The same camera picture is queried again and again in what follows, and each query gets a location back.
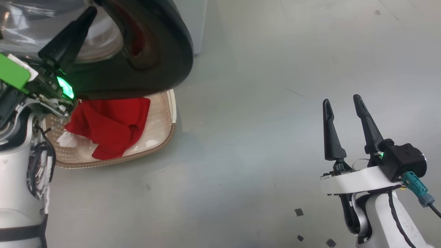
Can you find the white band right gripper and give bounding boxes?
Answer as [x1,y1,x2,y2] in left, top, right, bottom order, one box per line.
[320,94,404,196]

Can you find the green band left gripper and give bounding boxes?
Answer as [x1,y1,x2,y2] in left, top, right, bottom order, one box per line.
[0,6,98,121]

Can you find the red white garment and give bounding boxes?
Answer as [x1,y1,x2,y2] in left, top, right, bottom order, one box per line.
[56,97,151,161]

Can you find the black round glass washer door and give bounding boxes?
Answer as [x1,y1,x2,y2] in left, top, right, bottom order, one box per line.
[0,0,194,101]

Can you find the cream perforated laundry basket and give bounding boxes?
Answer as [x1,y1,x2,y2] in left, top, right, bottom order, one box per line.
[44,89,177,169]

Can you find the white front-load washing machine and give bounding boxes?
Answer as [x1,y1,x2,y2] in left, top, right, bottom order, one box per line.
[172,0,207,56]

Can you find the right arm black wire bundle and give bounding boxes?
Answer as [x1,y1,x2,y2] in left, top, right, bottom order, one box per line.
[388,190,414,248]

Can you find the arm black wire bundle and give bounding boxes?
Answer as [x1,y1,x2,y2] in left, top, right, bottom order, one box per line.
[27,125,57,199]
[388,190,414,248]

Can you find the right camera cable teal connector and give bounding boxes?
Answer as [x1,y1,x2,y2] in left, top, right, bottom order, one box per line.
[401,171,441,218]

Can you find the left arm black wire bundle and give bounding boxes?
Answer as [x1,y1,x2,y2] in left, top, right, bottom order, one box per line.
[27,125,57,199]

